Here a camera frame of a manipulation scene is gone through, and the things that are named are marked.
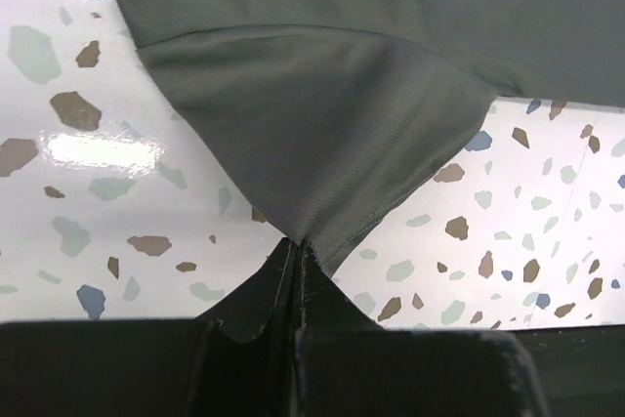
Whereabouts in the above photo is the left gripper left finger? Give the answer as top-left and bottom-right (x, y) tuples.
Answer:
(1, 240), (298, 416)

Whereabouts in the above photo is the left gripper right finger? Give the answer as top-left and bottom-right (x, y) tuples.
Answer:
(293, 245), (624, 416)

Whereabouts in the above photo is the dark grey t shirt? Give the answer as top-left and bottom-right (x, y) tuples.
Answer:
(117, 0), (624, 273)

